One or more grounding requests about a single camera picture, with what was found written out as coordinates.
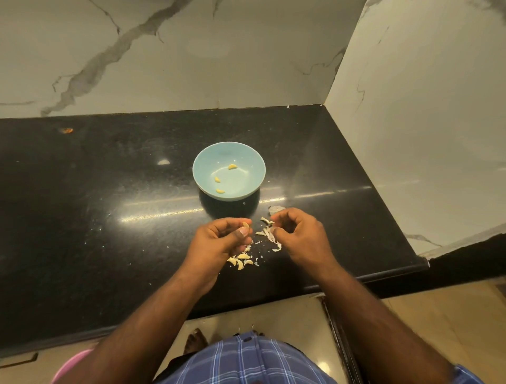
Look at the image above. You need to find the person's right hand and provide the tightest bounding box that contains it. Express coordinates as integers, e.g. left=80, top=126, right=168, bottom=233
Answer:
left=270, top=207, right=341, bottom=280

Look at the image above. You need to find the person's left hand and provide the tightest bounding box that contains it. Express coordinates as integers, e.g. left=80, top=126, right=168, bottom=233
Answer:
left=180, top=217, right=256, bottom=297

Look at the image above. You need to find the pile of garlic skins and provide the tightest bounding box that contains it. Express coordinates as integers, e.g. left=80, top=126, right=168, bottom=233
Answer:
left=226, top=245, right=260, bottom=272

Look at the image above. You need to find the garlic peel scrap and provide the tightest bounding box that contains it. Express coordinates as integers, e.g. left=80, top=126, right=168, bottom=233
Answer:
left=255, top=206, right=287, bottom=253

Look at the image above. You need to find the light blue bowl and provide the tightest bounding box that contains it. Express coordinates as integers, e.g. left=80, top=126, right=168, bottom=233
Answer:
left=193, top=141, right=267, bottom=201

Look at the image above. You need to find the person's right forearm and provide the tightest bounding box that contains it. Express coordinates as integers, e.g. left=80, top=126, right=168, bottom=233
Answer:
left=318, top=263, right=455, bottom=384

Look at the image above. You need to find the person's left forearm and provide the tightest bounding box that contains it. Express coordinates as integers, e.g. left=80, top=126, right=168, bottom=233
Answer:
left=59, top=279, right=208, bottom=384

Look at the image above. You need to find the person's left foot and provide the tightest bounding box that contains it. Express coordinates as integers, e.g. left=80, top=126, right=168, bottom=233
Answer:
left=183, top=328, right=209, bottom=356

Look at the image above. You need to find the black cabinet trim strip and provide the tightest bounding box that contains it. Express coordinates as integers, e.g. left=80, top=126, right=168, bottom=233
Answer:
left=320, top=296, right=365, bottom=384

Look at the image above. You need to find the blue plaid shirt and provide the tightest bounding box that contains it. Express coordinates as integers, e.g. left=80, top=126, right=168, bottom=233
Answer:
left=157, top=332, right=485, bottom=384

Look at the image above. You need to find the pink plastic bucket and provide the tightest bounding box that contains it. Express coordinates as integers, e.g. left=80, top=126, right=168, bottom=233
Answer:
left=51, top=349, right=94, bottom=384

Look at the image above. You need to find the black drawer handle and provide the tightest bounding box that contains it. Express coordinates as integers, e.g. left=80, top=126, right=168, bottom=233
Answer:
left=0, top=353, right=39, bottom=368

